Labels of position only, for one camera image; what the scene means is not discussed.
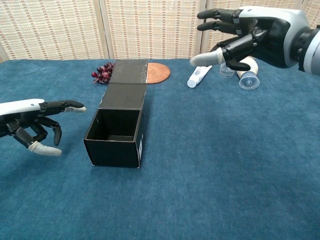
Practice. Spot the beige woven folding screen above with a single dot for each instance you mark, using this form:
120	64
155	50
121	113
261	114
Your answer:
155	27

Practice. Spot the white toothpaste tube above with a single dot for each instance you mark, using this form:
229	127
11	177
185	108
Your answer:
197	75

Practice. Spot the blue carpeted table surface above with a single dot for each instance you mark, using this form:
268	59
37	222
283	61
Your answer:
200	175

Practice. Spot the dark red grape bunch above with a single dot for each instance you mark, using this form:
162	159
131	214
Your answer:
101	75

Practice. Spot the round woven orange coaster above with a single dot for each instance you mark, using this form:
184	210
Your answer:
158	72

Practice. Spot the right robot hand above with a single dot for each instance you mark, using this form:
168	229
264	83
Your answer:
270	17

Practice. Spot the black cardboard box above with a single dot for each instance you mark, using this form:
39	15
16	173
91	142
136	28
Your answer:
115	152

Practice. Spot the clear drinking glass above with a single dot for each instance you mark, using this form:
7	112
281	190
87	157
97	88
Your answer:
226	72

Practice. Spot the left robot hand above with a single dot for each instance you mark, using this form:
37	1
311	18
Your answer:
20	106

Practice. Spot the cream squeeze sauce bottle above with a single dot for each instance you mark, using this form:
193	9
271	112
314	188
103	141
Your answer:
248	81

